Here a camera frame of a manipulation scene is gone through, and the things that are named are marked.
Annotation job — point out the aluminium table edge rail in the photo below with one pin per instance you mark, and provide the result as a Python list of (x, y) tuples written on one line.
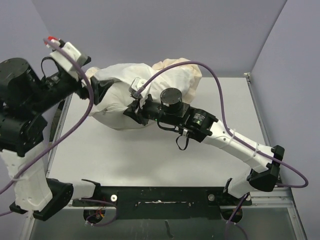
[(265, 136)]

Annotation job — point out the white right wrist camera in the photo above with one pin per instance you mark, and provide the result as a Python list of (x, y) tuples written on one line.
[(136, 84)]

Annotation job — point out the aluminium front frame rail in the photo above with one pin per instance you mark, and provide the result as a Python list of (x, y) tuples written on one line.
[(262, 216)]

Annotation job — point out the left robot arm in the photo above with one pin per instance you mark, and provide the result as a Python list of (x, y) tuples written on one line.
[(24, 97)]

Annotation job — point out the grey pillowcase with cream ruffle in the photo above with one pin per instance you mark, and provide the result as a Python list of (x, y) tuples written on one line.
[(110, 111)]

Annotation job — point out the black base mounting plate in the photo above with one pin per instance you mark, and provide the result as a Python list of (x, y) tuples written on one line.
[(166, 203)]

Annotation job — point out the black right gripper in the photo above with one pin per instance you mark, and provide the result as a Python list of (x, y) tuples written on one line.
[(139, 113)]

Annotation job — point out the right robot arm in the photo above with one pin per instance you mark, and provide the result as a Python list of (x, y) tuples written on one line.
[(174, 115)]

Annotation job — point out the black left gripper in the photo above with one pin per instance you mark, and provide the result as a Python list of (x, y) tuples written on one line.
[(100, 86)]

